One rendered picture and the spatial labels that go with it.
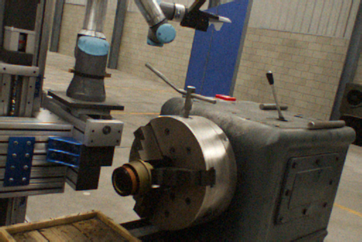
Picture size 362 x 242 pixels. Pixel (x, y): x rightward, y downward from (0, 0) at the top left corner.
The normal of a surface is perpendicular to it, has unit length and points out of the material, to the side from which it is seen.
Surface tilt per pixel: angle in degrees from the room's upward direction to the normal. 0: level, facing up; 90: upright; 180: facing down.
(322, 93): 90
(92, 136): 90
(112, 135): 90
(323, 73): 90
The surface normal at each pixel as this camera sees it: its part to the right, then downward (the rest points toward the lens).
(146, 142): 0.62, -0.50
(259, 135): -0.40, -0.65
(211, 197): 0.68, 0.32
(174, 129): -0.70, 0.00
